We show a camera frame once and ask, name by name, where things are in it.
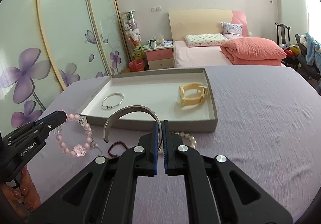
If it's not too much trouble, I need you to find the plush toy display tube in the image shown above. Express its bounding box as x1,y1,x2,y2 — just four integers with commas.
121,9,145,64

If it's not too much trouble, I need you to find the red waste bin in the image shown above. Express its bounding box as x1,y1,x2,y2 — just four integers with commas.
128,59,145,72

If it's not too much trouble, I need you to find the left hand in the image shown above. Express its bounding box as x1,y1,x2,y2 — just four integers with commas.
0,166,41,212

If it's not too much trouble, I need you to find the thin silver bangle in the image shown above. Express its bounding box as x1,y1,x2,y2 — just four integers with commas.
101,92,125,110

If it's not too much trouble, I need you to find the floral sliding wardrobe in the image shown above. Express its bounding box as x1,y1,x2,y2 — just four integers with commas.
1,0,129,135

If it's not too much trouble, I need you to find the white mug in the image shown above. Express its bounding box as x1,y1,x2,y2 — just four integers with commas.
150,40,157,49

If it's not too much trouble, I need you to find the floral white pillow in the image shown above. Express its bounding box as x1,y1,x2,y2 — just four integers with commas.
184,34,229,47

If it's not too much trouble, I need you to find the white pearl bracelet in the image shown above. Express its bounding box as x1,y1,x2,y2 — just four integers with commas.
158,131,198,155

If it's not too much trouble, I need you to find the dark red bead necklace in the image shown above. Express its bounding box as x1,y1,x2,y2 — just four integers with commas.
107,141,129,158

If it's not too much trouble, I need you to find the blue clothing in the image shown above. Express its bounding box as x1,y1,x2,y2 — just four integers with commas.
305,32,321,70

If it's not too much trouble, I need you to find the grey metal cuff bangle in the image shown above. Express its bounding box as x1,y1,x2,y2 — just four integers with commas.
103,105,163,146

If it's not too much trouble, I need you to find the pink bead bracelet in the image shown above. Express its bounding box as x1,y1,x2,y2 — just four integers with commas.
55,113,93,158

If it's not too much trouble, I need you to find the small purple patterned pillow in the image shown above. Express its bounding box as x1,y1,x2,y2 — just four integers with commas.
221,22,243,39

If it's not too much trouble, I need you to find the salmon folded duvet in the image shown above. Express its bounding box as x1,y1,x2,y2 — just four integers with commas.
220,37,286,66

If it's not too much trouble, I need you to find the dark wooden chair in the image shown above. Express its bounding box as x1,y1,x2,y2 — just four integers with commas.
275,22,291,46

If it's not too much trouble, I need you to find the purple table cloth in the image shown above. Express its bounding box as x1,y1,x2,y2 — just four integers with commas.
28,66,320,223

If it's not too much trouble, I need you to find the pink bedside table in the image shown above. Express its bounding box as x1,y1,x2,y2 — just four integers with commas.
145,45,174,70

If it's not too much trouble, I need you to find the bed with beige headboard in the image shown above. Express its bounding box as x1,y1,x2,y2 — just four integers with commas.
169,9,286,68

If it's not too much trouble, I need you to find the wall socket plate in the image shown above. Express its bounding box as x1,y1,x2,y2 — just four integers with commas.
151,6,162,12

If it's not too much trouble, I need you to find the grey cardboard tray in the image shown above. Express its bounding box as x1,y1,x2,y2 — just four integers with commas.
77,68,218,133

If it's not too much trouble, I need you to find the yellow wrist watch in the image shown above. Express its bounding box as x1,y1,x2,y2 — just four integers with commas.
177,83,209,108

